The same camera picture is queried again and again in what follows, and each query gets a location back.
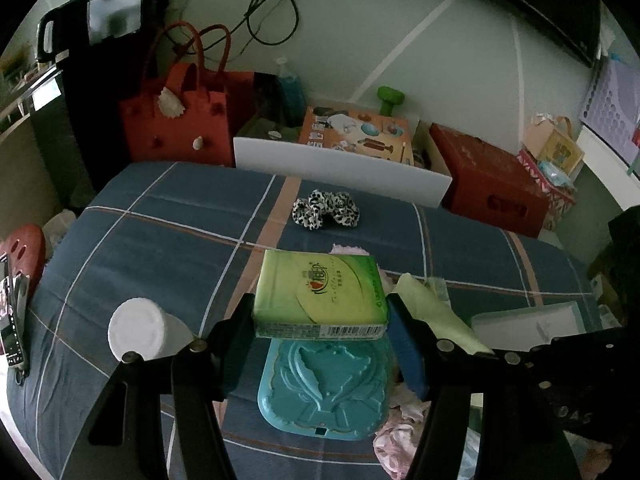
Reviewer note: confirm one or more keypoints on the green tissue pack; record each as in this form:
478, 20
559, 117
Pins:
320, 290

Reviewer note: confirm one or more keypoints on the leopard print scrunchie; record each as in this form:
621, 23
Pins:
325, 209

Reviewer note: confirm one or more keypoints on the red tote bag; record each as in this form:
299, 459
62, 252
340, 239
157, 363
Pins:
175, 130

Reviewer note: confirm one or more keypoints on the white plastic bag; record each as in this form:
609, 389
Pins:
60, 225

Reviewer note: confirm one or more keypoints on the white round jar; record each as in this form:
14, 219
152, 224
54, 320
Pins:
135, 327

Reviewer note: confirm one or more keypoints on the orange toy box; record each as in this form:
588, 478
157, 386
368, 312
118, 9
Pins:
355, 132

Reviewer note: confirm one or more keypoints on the brown cardboard box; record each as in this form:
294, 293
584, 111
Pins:
607, 295

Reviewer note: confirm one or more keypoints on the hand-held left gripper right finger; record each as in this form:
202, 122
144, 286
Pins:
406, 355

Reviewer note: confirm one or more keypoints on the green dumbbell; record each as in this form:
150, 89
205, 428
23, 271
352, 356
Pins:
390, 100

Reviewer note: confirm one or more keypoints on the white storage bin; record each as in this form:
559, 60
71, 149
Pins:
340, 170

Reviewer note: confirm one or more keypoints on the red plastic stool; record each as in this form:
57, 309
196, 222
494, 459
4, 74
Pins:
22, 255

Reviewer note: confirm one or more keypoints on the red patterned basket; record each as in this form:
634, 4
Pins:
555, 195

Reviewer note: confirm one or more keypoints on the yellow-green cloth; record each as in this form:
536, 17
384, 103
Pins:
435, 310

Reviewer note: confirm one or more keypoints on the teal wet wipes pack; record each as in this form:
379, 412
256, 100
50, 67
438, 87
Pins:
320, 390

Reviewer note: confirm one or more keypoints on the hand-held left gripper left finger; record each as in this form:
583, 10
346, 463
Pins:
234, 360

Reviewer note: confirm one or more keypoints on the clear storage box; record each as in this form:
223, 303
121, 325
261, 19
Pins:
530, 325

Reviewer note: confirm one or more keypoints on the pink floral cloth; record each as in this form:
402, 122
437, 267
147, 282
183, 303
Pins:
400, 440

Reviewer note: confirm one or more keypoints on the red cardboard box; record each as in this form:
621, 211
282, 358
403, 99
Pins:
490, 175

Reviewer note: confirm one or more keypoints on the blue liquid bottle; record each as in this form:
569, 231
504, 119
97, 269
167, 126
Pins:
290, 92

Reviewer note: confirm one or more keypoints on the white cabinet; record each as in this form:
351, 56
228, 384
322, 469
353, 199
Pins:
610, 165

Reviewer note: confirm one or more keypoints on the blue plaid bed sheet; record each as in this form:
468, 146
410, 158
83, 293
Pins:
165, 240

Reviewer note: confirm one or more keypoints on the wall calendar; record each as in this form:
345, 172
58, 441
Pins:
612, 105

